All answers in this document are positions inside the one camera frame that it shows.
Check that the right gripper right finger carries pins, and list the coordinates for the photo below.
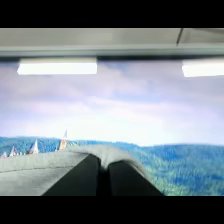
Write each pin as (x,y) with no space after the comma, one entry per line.
(130,181)

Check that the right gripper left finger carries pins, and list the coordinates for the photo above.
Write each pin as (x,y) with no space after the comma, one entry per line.
(80,180)

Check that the grey garment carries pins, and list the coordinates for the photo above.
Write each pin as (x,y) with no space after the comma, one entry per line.
(36,170)

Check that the silver frame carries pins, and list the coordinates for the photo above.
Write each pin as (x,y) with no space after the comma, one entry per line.
(100,50)

